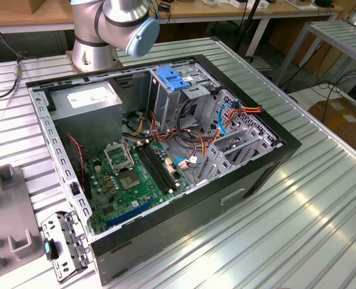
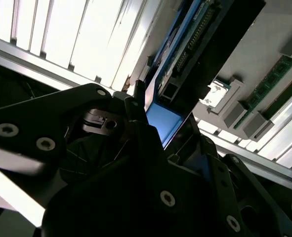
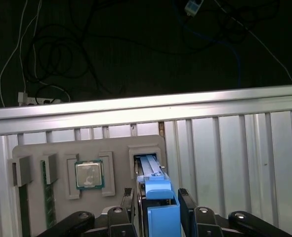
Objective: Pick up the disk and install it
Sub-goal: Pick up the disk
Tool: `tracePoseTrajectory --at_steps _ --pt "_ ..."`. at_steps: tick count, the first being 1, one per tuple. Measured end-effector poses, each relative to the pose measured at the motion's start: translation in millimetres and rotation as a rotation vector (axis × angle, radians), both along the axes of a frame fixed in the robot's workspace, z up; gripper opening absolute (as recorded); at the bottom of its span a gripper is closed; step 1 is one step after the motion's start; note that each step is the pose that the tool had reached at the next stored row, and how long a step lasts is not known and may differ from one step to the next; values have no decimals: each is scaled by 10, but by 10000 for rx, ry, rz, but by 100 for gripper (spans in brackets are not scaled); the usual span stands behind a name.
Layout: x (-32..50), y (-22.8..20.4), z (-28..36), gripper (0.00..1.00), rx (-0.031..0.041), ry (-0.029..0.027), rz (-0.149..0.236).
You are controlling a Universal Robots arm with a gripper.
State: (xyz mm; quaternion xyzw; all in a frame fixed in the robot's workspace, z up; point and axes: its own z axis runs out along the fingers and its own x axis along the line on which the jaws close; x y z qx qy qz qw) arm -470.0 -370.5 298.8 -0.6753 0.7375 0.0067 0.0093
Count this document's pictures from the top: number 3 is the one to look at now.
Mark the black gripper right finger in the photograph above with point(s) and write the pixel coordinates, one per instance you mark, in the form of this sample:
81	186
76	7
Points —
205	222

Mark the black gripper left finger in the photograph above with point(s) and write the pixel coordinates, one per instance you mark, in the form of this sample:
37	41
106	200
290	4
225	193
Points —
121	222

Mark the hard disk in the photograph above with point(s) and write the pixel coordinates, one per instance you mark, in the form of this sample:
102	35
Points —
158	184

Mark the silver CPU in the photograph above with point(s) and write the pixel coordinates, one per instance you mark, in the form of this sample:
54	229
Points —
89	175

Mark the green RAM stick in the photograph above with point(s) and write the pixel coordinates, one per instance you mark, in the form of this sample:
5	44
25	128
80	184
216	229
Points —
48	197
24	209

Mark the grey parts rack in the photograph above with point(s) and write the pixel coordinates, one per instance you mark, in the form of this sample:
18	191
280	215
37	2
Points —
61	148

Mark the white power strip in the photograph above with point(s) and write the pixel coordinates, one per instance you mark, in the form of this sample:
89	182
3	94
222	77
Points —
37	100

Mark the pale blue adaptor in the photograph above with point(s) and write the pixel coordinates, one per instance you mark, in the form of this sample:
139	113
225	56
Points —
192	7

